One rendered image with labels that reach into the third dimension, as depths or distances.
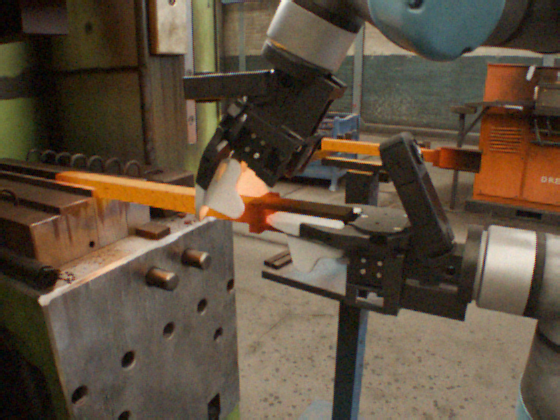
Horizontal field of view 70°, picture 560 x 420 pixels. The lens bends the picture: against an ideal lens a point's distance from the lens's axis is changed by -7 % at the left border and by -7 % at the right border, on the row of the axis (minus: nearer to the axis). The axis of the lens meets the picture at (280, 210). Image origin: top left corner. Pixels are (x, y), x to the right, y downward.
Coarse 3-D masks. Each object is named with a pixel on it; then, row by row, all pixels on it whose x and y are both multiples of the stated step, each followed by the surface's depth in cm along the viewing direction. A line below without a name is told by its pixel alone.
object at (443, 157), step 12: (324, 144) 100; (336, 144) 98; (348, 144) 96; (360, 144) 95; (372, 144) 94; (432, 156) 87; (444, 156) 86; (456, 156) 85; (468, 156) 84; (480, 156) 83; (444, 168) 86; (456, 168) 85; (468, 168) 84
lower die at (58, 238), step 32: (0, 160) 81; (32, 192) 59; (64, 192) 59; (96, 192) 57; (0, 224) 52; (32, 224) 49; (64, 224) 53; (96, 224) 58; (128, 224) 63; (32, 256) 50; (64, 256) 54
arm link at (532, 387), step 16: (544, 336) 34; (544, 352) 34; (528, 368) 37; (544, 368) 34; (528, 384) 36; (544, 384) 34; (528, 400) 36; (544, 400) 34; (528, 416) 36; (544, 416) 34
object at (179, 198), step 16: (64, 176) 60; (80, 176) 60; (96, 176) 60; (112, 176) 59; (112, 192) 56; (128, 192) 54; (144, 192) 53; (160, 192) 52; (176, 192) 51; (192, 192) 51; (272, 192) 48; (176, 208) 51; (192, 208) 50; (256, 208) 44; (272, 208) 45; (288, 208) 44; (304, 208) 43; (320, 208) 43; (336, 208) 43; (352, 208) 43; (256, 224) 45
